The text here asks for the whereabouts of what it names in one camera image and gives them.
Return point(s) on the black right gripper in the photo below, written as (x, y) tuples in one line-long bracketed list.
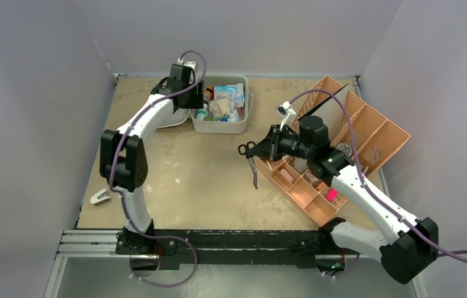
[(276, 143)]

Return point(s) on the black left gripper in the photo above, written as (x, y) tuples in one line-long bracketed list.
[(196, 102)]

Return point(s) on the clear white cap bottle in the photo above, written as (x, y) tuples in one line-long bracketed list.
[(201, 114)]

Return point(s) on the black handled scissors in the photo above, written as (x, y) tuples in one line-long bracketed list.
[(244, 150)]

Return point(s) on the white sponge pad stack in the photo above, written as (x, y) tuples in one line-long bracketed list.
[(220, 108)]

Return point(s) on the grey medicine case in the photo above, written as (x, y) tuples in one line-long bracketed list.
[(223, 126)]

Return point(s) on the clear bag of sachets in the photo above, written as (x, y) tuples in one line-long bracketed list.
[(233, 115)]

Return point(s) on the white blue mask packet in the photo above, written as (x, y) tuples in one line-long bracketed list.
[(236, 95)]

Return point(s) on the brown bottle orange cap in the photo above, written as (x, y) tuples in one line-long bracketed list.
[(208, 94)]

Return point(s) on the small green box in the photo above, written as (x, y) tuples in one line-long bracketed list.
[(214, 119)]

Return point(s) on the blue clear wipes packet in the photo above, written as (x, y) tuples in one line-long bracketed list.
[(223, 92)]

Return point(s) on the red fabric pouch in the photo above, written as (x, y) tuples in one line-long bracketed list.
[(240, 112)]

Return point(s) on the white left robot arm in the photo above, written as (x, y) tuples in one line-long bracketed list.
[(123, 161)]

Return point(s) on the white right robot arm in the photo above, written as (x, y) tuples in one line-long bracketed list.
[(404, 244)]

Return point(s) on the pink eraser block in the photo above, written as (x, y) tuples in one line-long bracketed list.
[(286, 175)]

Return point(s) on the pink sticky note block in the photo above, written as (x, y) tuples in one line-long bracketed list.
[(331, 195)]

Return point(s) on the peach plastic desk organizer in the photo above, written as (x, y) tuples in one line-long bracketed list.
[(374, 140)]

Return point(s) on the white staple remover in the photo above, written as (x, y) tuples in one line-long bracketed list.
[(100, 197)]

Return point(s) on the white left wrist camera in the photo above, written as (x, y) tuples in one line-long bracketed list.
[(192, 64)]

